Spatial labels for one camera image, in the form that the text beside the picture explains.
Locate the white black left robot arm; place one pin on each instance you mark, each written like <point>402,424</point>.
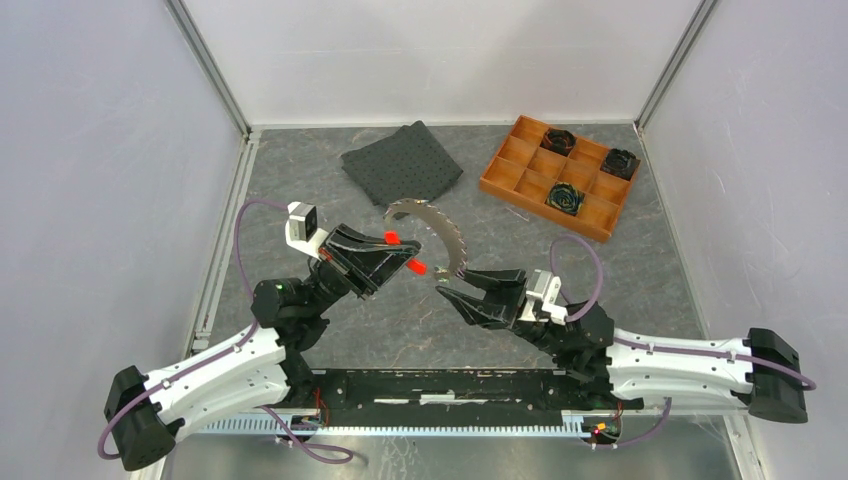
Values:
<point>148,414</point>

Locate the wooden compartment tray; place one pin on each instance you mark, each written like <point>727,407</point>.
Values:
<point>521,173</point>

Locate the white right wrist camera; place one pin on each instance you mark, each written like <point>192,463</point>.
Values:
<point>542,290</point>

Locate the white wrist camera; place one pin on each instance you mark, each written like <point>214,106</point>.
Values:
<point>542,290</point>
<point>302,231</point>

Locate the grey perforated mat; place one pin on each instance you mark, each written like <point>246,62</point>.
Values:
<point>410,163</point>

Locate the large metal keyring red grip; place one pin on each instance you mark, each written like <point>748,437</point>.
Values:
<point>439,224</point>

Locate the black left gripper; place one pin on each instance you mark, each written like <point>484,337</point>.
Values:
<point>365,272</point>

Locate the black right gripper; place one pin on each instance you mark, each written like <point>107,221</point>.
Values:
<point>487,314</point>

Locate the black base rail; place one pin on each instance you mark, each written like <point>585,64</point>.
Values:
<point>451,397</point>

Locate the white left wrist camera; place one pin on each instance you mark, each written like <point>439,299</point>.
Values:
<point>302,231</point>

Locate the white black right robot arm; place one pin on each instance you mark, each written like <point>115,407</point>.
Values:
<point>759,373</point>

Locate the dark patterned roll front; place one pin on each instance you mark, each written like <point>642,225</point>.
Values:
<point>565,198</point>

